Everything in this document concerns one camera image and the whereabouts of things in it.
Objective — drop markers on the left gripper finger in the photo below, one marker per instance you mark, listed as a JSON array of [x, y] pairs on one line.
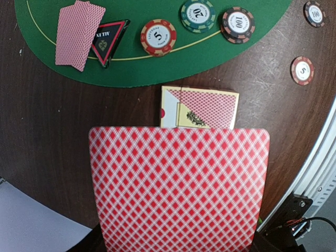
[[92, 242]]

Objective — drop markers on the red backed card deck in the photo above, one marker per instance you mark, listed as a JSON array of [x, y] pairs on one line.
[[178, 189]]

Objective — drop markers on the black red triangular dealer button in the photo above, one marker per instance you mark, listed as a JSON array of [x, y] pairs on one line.
[[107, 39]]

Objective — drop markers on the orange chips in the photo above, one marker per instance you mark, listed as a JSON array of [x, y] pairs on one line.
[[158, 37]]

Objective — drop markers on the dealt red card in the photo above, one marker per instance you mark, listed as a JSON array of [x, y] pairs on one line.
[[77, 26]]

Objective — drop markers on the green chips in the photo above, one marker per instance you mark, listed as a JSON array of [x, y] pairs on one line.
[[198, 16]]

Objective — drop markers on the dark chips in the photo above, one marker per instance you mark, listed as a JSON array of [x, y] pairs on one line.
[[238, 25]]

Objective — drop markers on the orange poker chip stack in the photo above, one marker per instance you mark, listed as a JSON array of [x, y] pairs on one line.
[[302, 70]]

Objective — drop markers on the dark red poker chip stack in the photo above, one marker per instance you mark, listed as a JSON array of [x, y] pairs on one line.
[[314, 14]]

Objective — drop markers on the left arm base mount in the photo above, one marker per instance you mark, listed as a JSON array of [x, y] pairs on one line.
[[287, 224]]

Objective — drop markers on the front aluminium rail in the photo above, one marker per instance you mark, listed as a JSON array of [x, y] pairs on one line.
[[317, 175]]

